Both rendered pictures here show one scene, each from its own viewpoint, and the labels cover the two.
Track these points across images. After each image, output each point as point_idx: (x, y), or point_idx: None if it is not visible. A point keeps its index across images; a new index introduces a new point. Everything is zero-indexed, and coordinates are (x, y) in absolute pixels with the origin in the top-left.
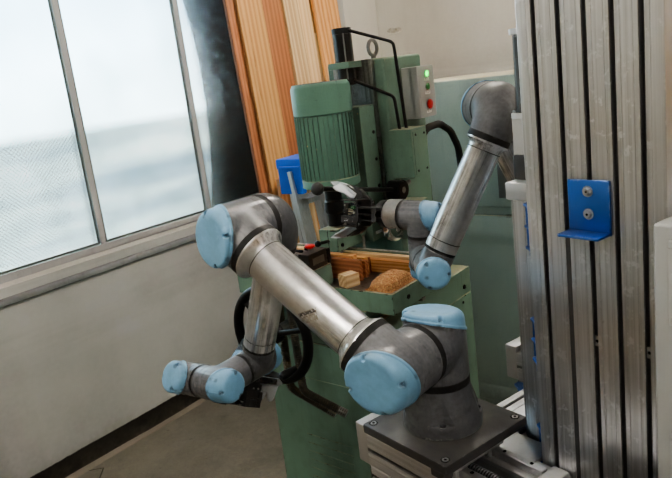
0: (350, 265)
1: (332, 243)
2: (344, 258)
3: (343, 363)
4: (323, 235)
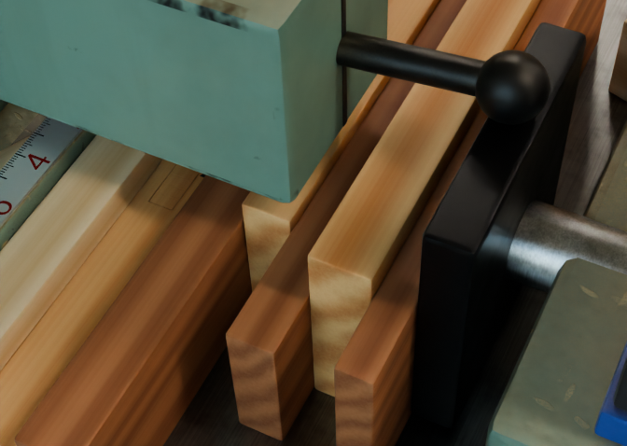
0: (589, 6)
1: (365, 33)
2: (557, 3)
3: None
4: (315, 39)
